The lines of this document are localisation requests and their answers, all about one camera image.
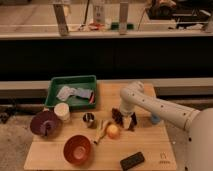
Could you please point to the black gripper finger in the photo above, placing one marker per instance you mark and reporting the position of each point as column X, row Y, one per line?
column 134, row 120
column 117, row 116

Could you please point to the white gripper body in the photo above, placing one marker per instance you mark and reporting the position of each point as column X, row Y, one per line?
column 127, row 122

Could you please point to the dark purple grape bunch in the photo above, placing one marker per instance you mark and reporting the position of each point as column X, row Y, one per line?
column 130, row 128

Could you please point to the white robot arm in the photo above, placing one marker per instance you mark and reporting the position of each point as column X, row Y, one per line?
column 197, row 123

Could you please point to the blue plastic cup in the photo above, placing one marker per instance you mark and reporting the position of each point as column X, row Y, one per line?
column 155, row 119

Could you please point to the small metal cup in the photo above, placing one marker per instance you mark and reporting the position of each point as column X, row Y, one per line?
column 89, row 119

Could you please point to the white paper cup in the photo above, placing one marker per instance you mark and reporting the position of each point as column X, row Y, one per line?
column 62, row 111

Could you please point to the yellow red apple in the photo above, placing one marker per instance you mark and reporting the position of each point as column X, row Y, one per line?
column 113, row 131

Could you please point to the yellow banana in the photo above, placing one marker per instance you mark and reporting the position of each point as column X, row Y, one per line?
column 101, row 131

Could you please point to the red marker pen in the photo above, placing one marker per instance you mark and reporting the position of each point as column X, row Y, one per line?
column 92, row 98

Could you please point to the black rectangular remote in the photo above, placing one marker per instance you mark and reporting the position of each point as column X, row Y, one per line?
column 132, row 161

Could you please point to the green plastic tray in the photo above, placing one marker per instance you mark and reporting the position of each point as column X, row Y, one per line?
column 74, row 102

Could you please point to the brown wooden bowl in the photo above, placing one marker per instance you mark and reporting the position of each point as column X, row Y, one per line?
column 77, row 150

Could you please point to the grey blue cloth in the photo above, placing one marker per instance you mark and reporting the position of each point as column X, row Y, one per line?
column 65, row 92

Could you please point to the purple plastic bowl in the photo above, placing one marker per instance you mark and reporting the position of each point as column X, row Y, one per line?
column 44, row 123

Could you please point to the green object on shelf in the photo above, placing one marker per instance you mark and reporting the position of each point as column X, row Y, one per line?
column 115, row 26

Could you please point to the white bottle on shelf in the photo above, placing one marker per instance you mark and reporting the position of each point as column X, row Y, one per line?
column 99, row 11

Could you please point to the black device on shelf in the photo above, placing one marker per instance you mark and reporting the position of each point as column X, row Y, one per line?
column 180, row 10

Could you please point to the grey metal post right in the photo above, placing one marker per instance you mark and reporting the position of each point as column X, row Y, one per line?
column 123, row 15

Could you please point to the grey metal post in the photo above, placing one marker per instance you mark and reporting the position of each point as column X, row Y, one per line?
column 123, row 15
column 60, row 17

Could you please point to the grey metal post left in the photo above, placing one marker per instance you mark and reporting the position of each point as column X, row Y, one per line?
column 60, row 17

